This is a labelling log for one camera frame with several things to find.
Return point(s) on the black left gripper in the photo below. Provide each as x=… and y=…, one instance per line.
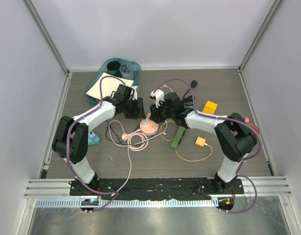
x=138, y=112

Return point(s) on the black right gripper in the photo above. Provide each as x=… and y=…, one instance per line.
x=155, y=113

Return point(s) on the round pink power socket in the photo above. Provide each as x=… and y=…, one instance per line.
x=148, y=127

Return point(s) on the green power strip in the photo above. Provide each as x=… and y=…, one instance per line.
x=178, y=138

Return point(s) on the yellow cube socket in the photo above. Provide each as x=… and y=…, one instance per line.
x=210, y=107

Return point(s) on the yellow charger plug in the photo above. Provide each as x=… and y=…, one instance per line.
x=201, y=142

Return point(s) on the teal triangular power socket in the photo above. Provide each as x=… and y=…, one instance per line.
x=93, y=139

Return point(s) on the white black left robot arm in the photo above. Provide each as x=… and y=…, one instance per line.
x=71, y=138

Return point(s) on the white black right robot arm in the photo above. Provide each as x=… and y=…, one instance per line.
x=236, y=138

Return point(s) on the white paper sheet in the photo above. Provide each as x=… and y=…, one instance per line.
x=105, y=85

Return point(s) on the clear glass cup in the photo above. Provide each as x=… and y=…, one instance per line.
x=127, y=72

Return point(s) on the dark green mug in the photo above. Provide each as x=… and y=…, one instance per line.
x=113, y=68

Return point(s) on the teal plastic tray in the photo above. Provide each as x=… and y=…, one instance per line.
x=136, y=69

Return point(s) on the red pink cup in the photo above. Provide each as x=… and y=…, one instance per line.
x=252, y=126

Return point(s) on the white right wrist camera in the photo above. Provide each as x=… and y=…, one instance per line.
x=157, y=96

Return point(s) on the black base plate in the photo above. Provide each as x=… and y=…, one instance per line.
x=159, y=189

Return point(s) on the white slotted cable duct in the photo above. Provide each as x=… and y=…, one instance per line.
x=91, y=203

